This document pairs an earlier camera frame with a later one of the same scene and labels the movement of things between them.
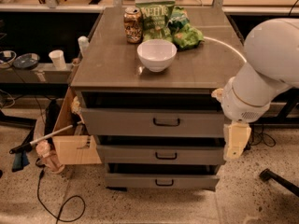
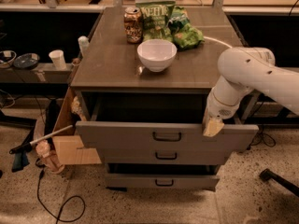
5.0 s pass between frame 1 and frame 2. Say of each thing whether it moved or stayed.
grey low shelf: stayed
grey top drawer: moved
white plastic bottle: stayed
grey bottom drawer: stayed
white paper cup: stayed
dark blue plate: stayed
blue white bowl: stayed
